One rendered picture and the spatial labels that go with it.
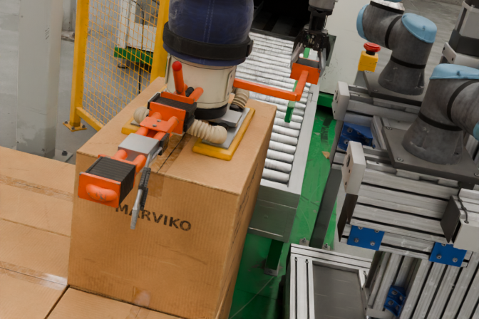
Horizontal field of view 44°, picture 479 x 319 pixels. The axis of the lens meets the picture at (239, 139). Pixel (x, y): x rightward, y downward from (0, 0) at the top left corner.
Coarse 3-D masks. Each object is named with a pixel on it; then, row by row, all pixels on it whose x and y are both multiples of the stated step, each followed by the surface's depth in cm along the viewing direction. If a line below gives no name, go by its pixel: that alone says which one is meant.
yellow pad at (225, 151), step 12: (228, 108) 173; (252, 108) 177; (240, 120) 167; (228, 132) 158; (240, 132) 161; (204, 144) 150; (216, 144) 151; (228, 144) 152; (216, 156) 149; (228, 156) 148
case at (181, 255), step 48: (144, 96) 176; (96, 144) 145; (192, 144) 154; (240, 144) 159; (192, 192) 138; (240, 192) 136; (96, 240) 149; (144, 240) 146; (192, 240) 143; (240, 240) 175; (96, 288) 155; (144, 288) 152; (192, 288) 149
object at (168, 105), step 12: (156, 96) 138; (168, 96) 140; (180, 96) 139; (156, 108) 133; (168, 108) 133; (180, 108) 136; (192, 108) 135; (180, 120) 133; (192, 120) 139; (180, 132) 134
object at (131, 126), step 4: (164, 88) 179; (160, 92) 176; (128, 120) 155; (132, 120) 155; (128, 124) 153; (132, 124) 153; (136, 124) 153; (124, 128) 151; (128, 128) 151; (132, 128) 151; (136, 128) 152; (124, 132) 151; (128, 132) 151; (132, 132) 151
